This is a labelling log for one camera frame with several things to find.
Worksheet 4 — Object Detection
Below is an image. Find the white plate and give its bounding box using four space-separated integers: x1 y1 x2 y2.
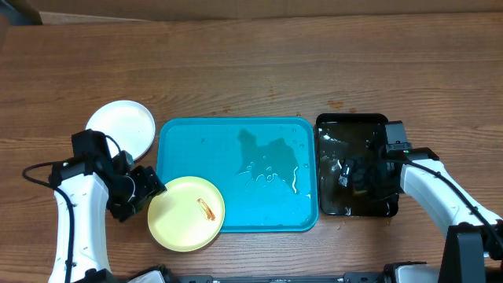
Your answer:
134 131 156 164
86 100 156 161

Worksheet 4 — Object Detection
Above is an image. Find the yellow plate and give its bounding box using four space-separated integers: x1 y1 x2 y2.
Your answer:
148 176 226 252

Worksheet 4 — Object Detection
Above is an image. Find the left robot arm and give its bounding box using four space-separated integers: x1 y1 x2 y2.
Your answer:
49 153 166 282

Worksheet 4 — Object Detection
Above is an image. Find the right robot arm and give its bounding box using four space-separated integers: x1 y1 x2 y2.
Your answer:
338 145 502 282

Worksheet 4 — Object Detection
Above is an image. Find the black water tray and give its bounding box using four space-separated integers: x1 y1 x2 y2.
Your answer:
315 113 399 218

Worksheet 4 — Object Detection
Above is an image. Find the teal plastic tray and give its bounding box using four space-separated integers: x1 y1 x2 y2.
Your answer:
156 117 319 233

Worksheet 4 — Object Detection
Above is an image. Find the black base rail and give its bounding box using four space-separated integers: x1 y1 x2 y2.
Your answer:
129 261 441 283

